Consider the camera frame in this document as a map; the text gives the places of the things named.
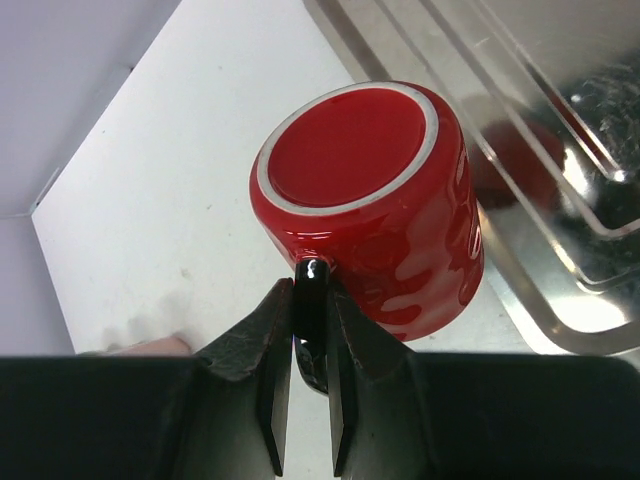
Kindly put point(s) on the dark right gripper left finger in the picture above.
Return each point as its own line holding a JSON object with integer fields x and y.
{"x": 220, "y": 413}

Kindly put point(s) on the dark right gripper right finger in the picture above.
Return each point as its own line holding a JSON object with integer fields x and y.
{"x": 399, "y": 414}

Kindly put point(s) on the red mug black handle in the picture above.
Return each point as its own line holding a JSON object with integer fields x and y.
{"x": 374, "y": 180}

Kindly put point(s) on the silver metal tray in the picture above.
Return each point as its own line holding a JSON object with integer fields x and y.
{"x": 547, "y": 93}

